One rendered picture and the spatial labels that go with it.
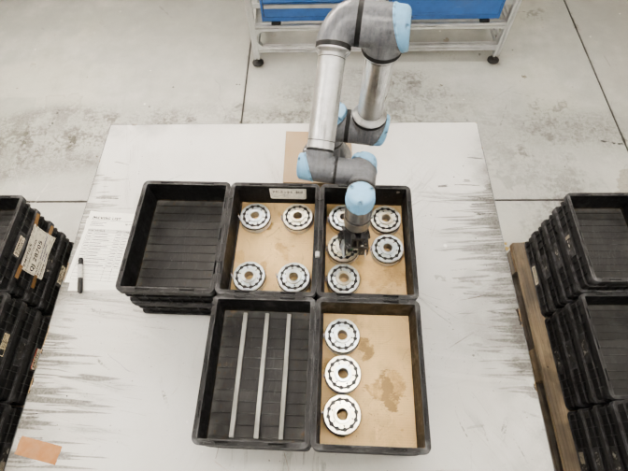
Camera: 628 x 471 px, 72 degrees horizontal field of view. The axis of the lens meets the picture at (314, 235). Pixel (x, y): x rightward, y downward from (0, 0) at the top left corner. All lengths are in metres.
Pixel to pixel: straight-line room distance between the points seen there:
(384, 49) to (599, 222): 1.33
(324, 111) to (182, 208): 0.67
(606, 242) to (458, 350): 0.93
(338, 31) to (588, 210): 1.43
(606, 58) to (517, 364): 2.72
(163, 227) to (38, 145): 1.86
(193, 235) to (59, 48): 2.67
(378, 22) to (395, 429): 1.07
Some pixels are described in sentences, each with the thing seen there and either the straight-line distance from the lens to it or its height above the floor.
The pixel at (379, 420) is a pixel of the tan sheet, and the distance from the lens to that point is 1.31.
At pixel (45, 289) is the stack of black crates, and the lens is 2.37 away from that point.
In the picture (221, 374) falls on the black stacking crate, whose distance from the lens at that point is 1.35.
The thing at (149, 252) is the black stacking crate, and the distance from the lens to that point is 1.55.
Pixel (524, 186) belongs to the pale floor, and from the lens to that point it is 2.84.
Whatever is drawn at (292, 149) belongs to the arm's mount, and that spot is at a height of 0.80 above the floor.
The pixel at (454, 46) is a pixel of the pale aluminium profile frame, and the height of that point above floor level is 0.14.
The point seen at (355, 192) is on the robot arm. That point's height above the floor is 1.20.
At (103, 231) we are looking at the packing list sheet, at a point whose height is 0.70.
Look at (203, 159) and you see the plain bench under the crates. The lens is 1.88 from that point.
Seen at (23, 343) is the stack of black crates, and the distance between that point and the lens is 2.29.
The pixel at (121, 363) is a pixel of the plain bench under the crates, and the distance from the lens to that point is 1.59.
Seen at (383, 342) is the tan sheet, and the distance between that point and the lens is 1.35.
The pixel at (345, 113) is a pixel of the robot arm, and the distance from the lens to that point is 1.53.
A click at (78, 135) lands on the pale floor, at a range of 3.25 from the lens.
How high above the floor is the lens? 2.12
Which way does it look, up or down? 62 degrees down
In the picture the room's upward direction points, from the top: 3 degrees counter-clockwise
